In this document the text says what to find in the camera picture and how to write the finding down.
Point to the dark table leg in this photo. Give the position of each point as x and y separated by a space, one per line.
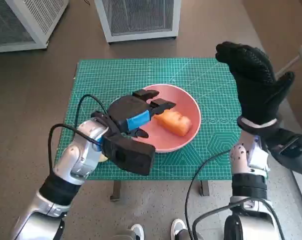
116 190
204 187

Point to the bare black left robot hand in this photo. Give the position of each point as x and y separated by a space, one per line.
128 110

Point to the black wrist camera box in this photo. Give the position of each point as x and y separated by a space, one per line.
291 150
133 155

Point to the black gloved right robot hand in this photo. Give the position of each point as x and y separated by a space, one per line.
256 85

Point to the round toy bread bun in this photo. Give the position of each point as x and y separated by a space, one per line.
104 158

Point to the white and black shoe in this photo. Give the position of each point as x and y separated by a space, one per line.
178 228
137 231

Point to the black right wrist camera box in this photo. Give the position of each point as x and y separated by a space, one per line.
291 150

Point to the green cutting mat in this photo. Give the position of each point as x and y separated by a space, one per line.
115 75

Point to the long orange toy bread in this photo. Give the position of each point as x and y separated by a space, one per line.
175 122

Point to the white mesh cabinet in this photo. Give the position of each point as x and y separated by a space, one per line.
25 22
138 20

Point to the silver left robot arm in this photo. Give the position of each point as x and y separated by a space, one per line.
75 157

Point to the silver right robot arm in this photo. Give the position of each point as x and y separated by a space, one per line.
248 185

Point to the pink bowl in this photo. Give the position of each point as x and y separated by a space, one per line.
185 102

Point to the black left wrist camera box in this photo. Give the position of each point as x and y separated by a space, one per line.
133 155

